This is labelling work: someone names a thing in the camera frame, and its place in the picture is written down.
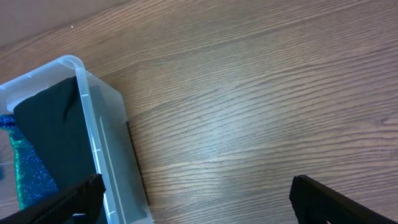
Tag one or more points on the clear plastic storage bin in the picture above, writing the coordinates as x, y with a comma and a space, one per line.
106, 121

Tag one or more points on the black cloth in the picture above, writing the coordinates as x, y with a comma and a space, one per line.
54, 123

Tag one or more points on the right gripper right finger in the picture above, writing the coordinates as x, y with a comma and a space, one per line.
315, 203

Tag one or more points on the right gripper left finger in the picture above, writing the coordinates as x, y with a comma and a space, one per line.
82, 203

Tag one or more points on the sparkly blue green cloth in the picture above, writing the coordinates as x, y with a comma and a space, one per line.
33, 181

